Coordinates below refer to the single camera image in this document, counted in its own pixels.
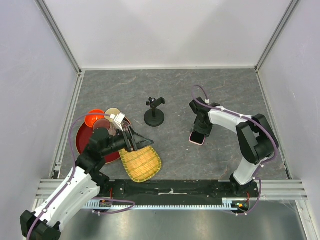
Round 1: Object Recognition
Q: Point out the red round tray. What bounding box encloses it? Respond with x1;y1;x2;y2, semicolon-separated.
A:
75;117;131;164

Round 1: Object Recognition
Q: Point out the purple cable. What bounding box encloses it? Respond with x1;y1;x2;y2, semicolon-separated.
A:
26;113;136;240
191;84;280;217

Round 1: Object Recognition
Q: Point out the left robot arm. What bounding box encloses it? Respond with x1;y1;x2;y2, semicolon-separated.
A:
20;127;154;240

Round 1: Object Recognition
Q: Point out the woven bamboo basket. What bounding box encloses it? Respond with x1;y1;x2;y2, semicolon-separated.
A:
119;146;162;183

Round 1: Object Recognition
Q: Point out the pink plastic mug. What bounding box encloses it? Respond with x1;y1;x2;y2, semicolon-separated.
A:
92;118;111;130

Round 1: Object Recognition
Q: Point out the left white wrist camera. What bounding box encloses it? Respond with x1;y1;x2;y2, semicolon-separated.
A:
109;112;125;132

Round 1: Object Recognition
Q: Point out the clear glass tumbler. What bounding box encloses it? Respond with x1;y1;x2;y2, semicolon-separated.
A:
108;122;123;137

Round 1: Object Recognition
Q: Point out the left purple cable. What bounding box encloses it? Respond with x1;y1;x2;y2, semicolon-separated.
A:
26;113;136;240

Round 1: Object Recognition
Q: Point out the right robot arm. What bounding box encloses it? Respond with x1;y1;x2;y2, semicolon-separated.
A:
189;97;279;197

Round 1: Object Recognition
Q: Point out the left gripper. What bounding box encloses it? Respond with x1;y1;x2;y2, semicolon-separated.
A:
101;125;154;156

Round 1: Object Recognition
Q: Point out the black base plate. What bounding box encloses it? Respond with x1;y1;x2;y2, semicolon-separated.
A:
98;179;260;205

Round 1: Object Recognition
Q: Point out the grey cable duct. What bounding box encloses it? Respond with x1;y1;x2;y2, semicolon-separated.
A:
82;198;249;211

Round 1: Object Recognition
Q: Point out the cream ceramic cup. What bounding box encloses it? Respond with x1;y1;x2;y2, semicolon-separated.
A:
104;107;121;120

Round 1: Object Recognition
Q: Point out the orange bowl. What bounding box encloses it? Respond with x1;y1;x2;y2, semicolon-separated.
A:
84;109;105;128

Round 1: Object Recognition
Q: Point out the black phone stand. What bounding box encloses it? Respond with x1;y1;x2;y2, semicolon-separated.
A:
144;97;165;127

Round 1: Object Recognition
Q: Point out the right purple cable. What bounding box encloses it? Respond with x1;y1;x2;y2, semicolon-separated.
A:
191;84;280;217

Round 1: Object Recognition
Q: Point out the pink case smartphone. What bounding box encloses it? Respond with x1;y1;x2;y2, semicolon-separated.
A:
189;131;206;146

